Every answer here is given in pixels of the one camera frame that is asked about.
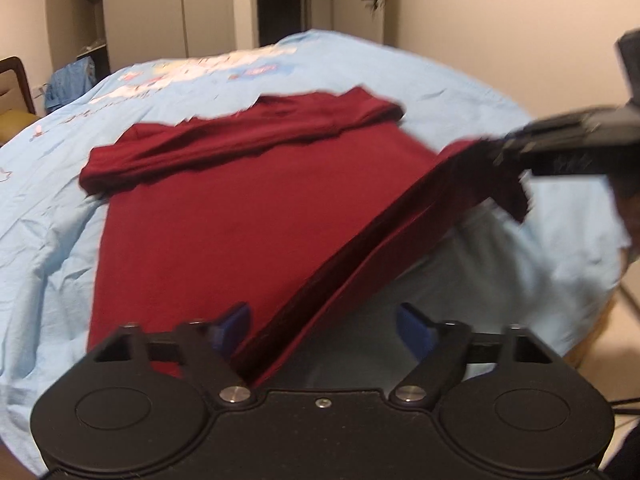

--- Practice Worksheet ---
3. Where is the white door with handle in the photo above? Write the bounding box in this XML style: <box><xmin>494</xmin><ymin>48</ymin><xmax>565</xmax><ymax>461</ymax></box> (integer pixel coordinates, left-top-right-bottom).
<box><xmin>332</xmin><ymin>0</ymin><xmax>385</xmax><ymax>44</ymax></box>

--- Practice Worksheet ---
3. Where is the olive yellow pillow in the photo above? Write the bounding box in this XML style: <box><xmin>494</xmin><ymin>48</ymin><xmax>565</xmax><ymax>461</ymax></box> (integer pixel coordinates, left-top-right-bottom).
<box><xmin>0</xmin><ymin>110</ymin><xmax>39</xmax><ymax>145</ymax></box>

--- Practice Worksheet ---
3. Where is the person's right hand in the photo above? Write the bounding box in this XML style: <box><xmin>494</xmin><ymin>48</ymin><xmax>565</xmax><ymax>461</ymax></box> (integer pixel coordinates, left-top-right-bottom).
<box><xmin>608</xmin><ymin>174</ymin><xmax>640</xmax><ymax>256</ymax></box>

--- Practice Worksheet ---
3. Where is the blue garment on chair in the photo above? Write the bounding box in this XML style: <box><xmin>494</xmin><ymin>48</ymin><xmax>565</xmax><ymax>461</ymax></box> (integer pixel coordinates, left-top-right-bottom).
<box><xmin>44</xmin><ymin>56</ymin><xmax>96</xmax><ymax>114</ymax></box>

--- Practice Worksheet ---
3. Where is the brown padded headboard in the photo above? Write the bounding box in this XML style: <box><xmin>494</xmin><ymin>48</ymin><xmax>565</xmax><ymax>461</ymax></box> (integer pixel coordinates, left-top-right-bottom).
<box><xmin>0</xmin><ymin>56</ymin><xmax>36</xmax><ymax>115</ymax></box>

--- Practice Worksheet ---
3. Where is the light blue cartoon bed sheet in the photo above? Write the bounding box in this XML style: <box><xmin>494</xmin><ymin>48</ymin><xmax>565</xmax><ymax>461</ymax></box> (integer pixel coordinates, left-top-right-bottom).
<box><xmin>1</xmin><ymin>30</ymin><xmax>629</xmax><ymax>474</ymax></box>

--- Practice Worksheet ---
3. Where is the grey built-in wardrobe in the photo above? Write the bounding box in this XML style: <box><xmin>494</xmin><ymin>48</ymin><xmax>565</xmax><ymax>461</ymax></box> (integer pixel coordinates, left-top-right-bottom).
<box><xmin>44</xmin><ymin>0</ymin><xmax>258</xmax><ymax>75</ymax></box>

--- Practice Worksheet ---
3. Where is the dark red sweater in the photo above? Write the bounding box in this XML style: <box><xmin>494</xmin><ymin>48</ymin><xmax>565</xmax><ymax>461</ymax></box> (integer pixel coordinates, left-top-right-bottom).
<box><xmin>79</xmin><ymin>87</ymin><xmax>528</xmax><ymax>382</ymax></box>

